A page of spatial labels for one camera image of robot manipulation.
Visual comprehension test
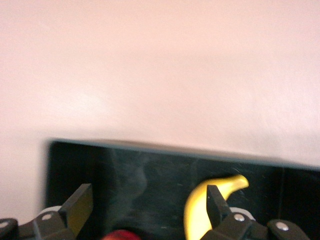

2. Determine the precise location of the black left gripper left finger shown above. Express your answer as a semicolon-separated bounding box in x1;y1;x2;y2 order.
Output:
0;183;94;240

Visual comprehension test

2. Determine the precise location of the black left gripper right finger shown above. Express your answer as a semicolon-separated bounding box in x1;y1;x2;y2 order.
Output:
204;184;311;240

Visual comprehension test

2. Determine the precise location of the yellow banana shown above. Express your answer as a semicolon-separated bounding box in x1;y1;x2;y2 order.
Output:
183;174;250;237

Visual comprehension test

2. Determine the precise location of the red yellow apple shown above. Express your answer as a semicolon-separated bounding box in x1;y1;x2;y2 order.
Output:
102;228;142;240

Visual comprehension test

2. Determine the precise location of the black plastic box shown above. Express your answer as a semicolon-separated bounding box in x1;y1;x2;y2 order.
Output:
43;138;320;240

